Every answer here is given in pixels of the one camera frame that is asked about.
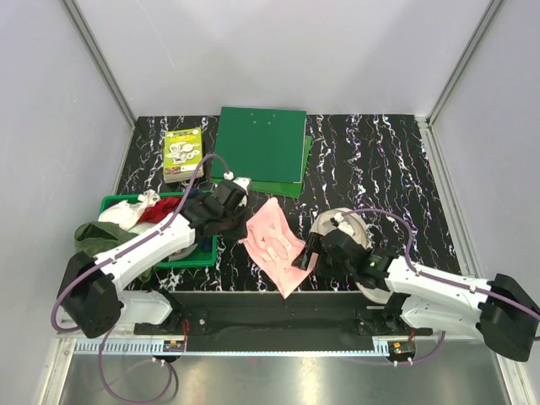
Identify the pink bra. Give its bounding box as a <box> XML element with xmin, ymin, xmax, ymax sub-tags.
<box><xmin>240</xmin><ymin>197</ymin><xmax>318</xmax><ymax>299</ymax></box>

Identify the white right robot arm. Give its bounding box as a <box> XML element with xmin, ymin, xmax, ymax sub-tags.
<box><xmin>293</xmin><ymin>229</ymin><xmax>539</xmax><ymax>362</ymax></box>

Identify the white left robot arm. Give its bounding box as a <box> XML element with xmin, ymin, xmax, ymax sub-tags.
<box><xmin>55</xmin><ymin>177</ymin><xmax>251</xmax><ymax>338</ymax></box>

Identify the green plastic laundry basket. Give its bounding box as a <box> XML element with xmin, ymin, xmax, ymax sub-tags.
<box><xmin>99</xmin><ymin>194</ymin><xmax>218</xmax><ymax>270</ymax></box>

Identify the olive green garment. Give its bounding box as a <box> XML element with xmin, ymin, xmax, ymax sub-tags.
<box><xmin>74</xmin><ymin>221</ymin><xmax>138</xmax><ymax>257</ymax></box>

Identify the white garment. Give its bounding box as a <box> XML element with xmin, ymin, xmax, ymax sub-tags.
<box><xmin>98</xmin><ymin>190</ymin><xmax>161</xmax><ymax>230</ymax></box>

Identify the dark blue garment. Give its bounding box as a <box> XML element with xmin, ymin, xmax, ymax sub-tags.
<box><xmin>187</xmin><ymin>188</ymin><xmax>213</xmax><ymax>252</ymax></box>

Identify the yellow-green book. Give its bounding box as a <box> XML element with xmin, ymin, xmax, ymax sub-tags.
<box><xmin>163</xmin><ymin>127</ymin><xmax>204</xmax><ymax>183</ymax></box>

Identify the white mesh laundry bag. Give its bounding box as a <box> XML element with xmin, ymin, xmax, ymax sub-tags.
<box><xmin>310</xmin><ymin>208</ymin><xmax>391</xmax><ymax>305</ymax></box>

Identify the thin green folder underneath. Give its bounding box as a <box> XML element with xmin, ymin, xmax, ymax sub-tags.
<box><xmin>214</xmin><ymin>134</ymin><xmax>311</xmax><ymax>197</ymax></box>

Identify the green binder folder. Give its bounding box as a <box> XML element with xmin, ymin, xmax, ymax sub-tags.
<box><xmin>214</xmin><ymin>106</ymin><xmax>307</xmax><ymax>183</ymax></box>

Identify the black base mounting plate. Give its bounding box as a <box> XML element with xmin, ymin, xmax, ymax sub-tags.
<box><xmin>134</xmin><ymin>291</ymin><xmax>410</xmax><ymax>355</ymax></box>

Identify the red garment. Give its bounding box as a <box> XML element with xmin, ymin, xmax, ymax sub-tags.
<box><xmin>138</xmin><ymin>197</ymin><xmax>181</xmax><ymax>224</ymax></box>

